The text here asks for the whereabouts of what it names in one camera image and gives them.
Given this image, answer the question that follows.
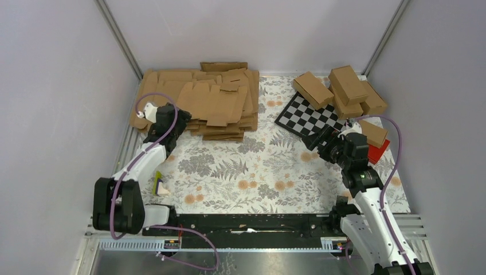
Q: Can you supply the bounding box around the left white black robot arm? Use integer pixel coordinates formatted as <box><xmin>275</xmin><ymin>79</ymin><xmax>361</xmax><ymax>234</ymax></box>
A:
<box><xmin>92</xmin><ymin>103</ymin><xmax>191</xmax><ymax>235</ymax></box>

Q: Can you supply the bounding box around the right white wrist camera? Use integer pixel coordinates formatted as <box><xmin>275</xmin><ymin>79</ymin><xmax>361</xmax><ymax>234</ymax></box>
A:
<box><xmin>338</xmin><ymin>119</ymin><xmax>362</xmax><ymax>139</ymax></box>

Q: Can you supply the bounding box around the folded brown box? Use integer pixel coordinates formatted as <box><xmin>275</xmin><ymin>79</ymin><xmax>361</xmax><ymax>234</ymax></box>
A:
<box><xmin>328</xmin><ymin>65</ymin><xmax>369</xmax><ymax>105</ymax></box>
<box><xmin>360</xmin><ymin>81</ymin><xmax>388</xmax><ymax>115</ymax></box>
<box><xmin>329</xmin><ymin>85</ymin><xmax>363</xmax><ymax>120</ymax></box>
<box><xmin>293</xmin><ymin>72</ymin><xmax>334</xmax><ymax>110</ymax></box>
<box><xmin>359</xmin><ymin>120</ymin><xmax>388</xmax><ymax>148</ymax></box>

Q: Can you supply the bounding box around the folded brown box near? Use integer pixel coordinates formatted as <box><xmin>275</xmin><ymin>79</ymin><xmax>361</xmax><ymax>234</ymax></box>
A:
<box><xmin>359</xmin><ymin>120</ymin><xmax>388</xmax><ymax>148</ymax></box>

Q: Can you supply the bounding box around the folded brown box middle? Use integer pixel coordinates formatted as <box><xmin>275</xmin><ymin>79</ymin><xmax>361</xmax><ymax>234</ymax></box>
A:
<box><xmin>329</xmin><ymin>85</ymin><xmax>363</xmax><ymax>120</ymax></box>

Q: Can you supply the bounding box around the folded brown box far left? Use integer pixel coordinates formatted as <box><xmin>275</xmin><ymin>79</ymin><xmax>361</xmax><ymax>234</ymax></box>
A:
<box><xmin>293</xmin><ymin>72</ymin><xmax>334</xmax><ymax>110</ymax></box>

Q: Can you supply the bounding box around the black white checkerboard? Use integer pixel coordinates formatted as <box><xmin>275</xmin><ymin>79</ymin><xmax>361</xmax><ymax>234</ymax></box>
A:
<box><xmin>275</xmin><ymin>93</ymin><xmax>346</xmax><ymax>138</ymax></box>

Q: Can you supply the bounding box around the yellow green small tool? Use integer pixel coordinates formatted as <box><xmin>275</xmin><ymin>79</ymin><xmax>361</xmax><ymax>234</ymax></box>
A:
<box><xmin>152</xmin><ymin>171</ymin><xmax>170</xmax><ymax>197</ymax></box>

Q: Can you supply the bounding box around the red box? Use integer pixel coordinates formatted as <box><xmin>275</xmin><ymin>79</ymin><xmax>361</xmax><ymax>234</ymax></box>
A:
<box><xmin>368</xmin><ymin>139</ymin><xmax>390</xmax><ymax>164</ymax></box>

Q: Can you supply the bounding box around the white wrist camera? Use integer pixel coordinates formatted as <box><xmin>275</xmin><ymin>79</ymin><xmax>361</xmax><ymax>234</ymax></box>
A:
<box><xmin>338</xmin><ymin>119</ymin><xmax>362</xmax><ymax>139</ymax></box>
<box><xmin>136</xmin><ymin>102</ymin><xmax>158</xmax><ymax>123</ymax></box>

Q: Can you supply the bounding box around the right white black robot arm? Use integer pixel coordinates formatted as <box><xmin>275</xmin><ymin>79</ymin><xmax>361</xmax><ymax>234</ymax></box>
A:
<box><xmin>302</xmin><ymin>123</ymin><xmax>434</xmax><ymax>274</ymax></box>

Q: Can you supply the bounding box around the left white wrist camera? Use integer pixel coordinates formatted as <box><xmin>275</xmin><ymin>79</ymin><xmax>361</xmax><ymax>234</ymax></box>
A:
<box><xmin>136</xmin><ymin>102</ymin><xmax>158</xmax><ymax>123</ymax></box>

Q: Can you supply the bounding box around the floral patterned table mat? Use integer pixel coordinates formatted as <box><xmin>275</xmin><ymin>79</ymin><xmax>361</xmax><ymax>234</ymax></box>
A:
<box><xmin>125</xmin><ymin>75</ymin><xmax>411</xmax><ymax>215</ymax></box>

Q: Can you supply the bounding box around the stack of flat cardboard blanks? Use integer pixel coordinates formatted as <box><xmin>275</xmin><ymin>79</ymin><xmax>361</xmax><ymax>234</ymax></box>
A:
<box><xmin>130</xmin><ymin>62</ymin><xmax>261</xmax><ymax>142</ymax></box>

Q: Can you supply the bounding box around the brown cardboard box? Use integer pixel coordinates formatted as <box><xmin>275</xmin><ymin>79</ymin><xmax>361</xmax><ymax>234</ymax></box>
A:
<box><xmin>176</xmin><ymin>82</ymin><xmax>248</xmax><ymax>127</ymax></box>

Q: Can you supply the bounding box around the folded brown box top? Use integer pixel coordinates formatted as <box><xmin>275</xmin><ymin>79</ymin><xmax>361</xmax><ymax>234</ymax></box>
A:
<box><xmin>328</xmin><ymin>65</ymin><xmax>369</xmax><ymax>105</ymax></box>

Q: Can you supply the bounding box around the folded brown box right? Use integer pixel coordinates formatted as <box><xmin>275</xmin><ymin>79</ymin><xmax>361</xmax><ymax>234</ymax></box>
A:
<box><xmin>360</xmin><ymin>81</ymin><xmax>388</xmax><ymax>115</ymax></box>

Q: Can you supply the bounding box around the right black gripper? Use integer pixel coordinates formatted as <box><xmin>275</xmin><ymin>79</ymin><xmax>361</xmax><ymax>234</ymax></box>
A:
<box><xmin>301</xmin><ymin>124</ymin><xmax>350</xmax><ymax>170</ymax></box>

